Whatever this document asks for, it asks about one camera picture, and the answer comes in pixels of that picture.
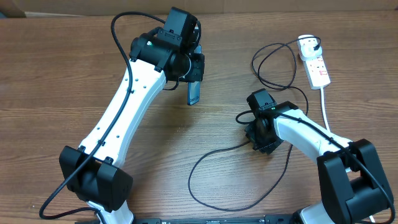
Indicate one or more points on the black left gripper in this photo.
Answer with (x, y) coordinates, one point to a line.
(197, 73)

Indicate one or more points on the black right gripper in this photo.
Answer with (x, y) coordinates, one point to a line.
(250, 130)

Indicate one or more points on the black smartphone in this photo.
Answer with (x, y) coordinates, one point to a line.
(193, 93)

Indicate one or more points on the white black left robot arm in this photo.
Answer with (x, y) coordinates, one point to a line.
(170, 52)

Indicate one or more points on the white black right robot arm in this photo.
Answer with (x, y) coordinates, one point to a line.
(352, 181)

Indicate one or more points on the white charger adapter plug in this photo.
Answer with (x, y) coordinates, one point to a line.
(309, 51)

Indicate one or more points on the white power strip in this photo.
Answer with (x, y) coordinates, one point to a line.
(315, 69)

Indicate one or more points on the brown cardboard backdrop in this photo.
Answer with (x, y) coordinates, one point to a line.
(21, 8)

